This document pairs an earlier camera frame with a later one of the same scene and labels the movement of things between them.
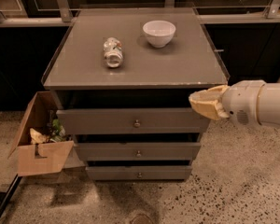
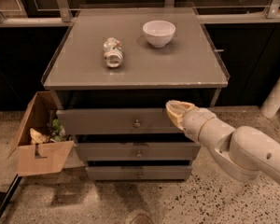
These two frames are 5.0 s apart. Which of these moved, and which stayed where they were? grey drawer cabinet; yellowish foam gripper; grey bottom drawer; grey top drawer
Moved: yellowish foam gripper
Stayed: grey drawer cabinet; grey top drawer; grey bottom drawer
